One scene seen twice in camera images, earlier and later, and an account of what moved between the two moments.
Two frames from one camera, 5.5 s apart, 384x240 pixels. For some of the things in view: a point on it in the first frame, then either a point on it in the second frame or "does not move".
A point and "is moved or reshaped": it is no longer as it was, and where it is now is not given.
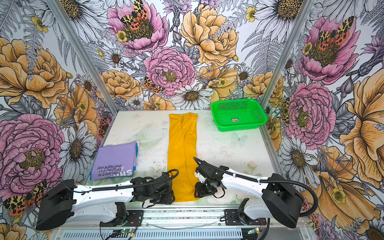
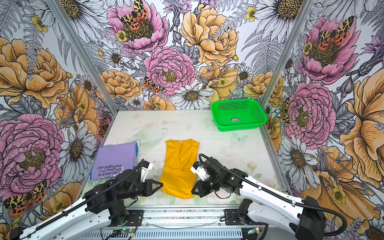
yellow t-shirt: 182,154 is moved or reshaped
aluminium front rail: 186,219 does not move
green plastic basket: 237,115 does not move
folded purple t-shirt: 116,160 does not move
